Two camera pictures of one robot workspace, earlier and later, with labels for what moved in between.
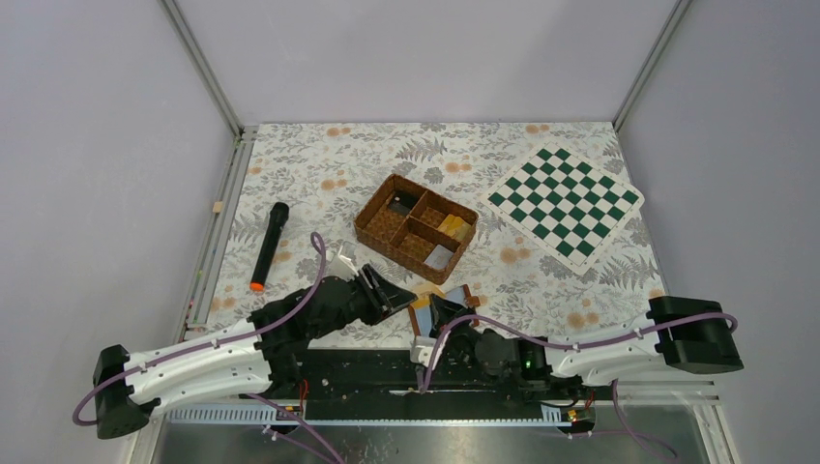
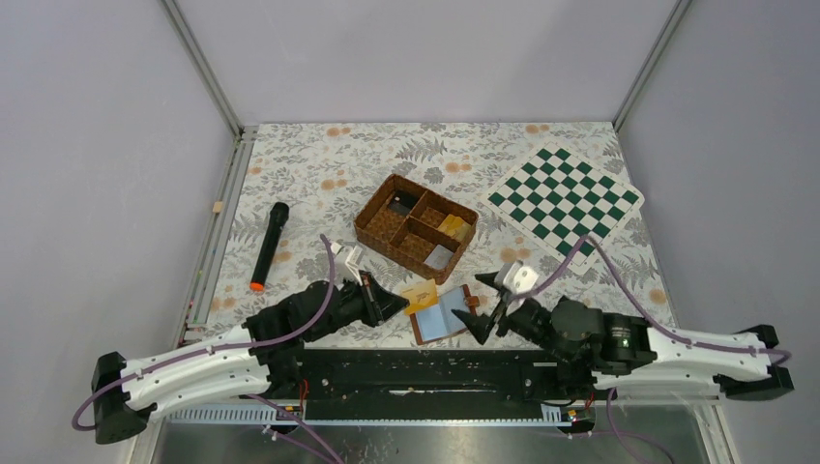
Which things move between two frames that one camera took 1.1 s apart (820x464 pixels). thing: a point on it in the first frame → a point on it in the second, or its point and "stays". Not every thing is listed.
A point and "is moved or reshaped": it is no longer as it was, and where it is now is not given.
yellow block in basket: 456,227 stays
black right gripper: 450,326 → 502,314
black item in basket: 402,202 stays
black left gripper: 369,291 stays
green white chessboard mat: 565,206 stays
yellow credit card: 423,292 is moved or reshaped
